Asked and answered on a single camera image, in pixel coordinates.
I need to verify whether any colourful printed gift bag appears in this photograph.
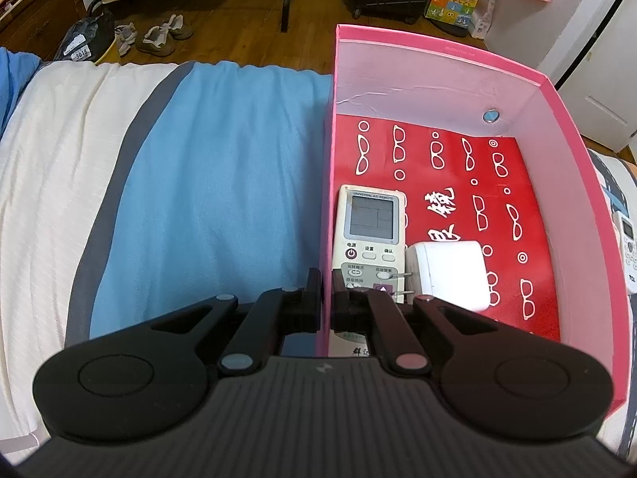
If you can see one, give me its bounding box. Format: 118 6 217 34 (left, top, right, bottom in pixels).
424 0 478 29

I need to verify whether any small white remote on bed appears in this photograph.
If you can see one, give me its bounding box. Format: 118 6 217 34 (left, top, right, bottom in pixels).
612 210 637 295

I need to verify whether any dark wooden dresser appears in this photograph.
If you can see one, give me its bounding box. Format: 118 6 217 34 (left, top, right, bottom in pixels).
0 0 86 61

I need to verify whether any white door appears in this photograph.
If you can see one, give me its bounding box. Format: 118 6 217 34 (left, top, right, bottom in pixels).
559 0 636 154

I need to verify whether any white remote with purple button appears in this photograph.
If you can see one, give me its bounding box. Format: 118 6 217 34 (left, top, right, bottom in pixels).
327 184 408 360

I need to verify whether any pink cardboard box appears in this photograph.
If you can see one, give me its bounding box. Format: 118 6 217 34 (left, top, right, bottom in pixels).
320 25 631 408

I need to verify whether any pair of grey sneakers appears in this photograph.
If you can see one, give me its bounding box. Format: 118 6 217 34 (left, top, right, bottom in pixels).
114 14 193 57

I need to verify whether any black plastic bag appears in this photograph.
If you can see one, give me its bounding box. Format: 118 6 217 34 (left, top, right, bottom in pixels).
53 13 114 63

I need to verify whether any red eyeglass-print paper liner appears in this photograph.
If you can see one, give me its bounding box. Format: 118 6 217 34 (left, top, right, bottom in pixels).
332 114 560 341

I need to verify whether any striped blue white bedsheet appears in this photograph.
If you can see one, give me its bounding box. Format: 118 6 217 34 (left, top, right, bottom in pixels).
1 62 636 477

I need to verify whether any white power adapter plug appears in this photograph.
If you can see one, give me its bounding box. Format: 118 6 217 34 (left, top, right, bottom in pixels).
404 241 490 312

